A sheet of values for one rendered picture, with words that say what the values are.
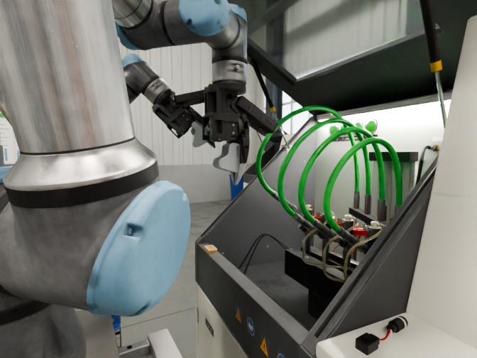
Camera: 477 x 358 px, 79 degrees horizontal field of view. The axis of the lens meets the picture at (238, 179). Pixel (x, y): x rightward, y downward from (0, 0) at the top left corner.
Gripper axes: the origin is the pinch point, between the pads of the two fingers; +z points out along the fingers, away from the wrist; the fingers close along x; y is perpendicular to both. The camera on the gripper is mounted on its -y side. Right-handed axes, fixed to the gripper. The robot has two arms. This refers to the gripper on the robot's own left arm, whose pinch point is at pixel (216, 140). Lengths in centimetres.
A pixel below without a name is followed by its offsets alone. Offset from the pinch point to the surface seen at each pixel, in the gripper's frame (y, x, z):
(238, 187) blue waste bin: -133, -593, 64
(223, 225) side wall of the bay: 14.4, -25.5, 22.9
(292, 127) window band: -318, -535, 52
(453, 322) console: 6, 43, 53
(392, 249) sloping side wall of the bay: 2, 38, 40
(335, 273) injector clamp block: 7.2, 16.1, 46.7
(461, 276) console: -1, 44, 49
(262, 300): 24.7, 19.2, 35.3
